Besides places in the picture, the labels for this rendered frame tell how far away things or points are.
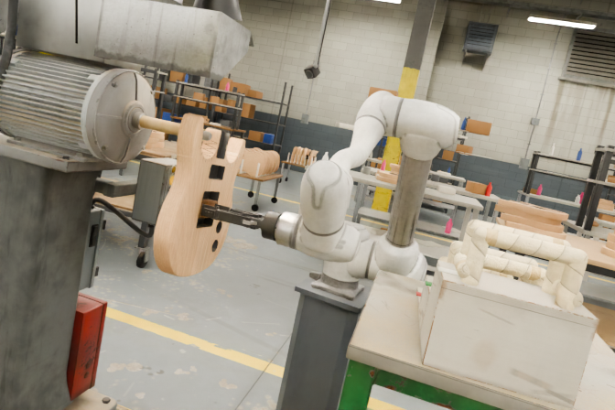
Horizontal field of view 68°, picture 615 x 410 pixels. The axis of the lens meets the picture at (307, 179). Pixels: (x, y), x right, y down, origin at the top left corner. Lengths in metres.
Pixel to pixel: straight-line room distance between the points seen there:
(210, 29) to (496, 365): 0.88
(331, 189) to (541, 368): 0.51
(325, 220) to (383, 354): 0.31
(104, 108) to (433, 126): 0.94
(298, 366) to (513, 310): 1.19
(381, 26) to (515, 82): 3.59
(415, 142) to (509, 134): 10.75
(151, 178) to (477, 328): 1.04
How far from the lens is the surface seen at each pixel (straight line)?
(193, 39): 1.07
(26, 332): 1.52
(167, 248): 1.14
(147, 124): 1.27
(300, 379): 1.99
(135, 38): 1.14
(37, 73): 1.39
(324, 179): 0.98
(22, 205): 1.43
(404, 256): 1.76
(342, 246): 1.12
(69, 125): 1.30
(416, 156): 1.53
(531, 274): 1.11
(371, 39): 12.48
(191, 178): 1.15
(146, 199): 1.53
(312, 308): 1.87
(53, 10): 1.41
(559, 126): 12.45
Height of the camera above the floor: 1.33
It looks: 7 degrees down
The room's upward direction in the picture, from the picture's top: 12 degrees clockwise
